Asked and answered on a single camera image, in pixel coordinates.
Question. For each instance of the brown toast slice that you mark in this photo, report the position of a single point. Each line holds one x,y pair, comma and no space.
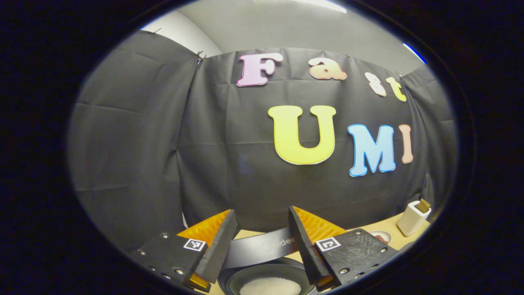
423,205

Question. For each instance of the black backdrop cloth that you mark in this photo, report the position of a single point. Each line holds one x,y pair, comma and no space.
143,143

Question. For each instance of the white rice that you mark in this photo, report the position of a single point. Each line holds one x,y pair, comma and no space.
270,287

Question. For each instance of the white toaster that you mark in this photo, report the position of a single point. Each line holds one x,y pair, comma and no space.
411,221

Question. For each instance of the red meat piece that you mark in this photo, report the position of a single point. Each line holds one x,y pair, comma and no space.
382,237

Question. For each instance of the small white plate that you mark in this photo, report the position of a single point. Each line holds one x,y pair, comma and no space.
388,239

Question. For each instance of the dark grey rice cooker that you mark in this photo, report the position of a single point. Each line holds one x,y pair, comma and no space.
254,250

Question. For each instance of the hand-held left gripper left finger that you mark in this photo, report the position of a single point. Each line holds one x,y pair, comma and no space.
217,254

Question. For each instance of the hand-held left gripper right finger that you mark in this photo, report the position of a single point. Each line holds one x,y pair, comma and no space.
305,254

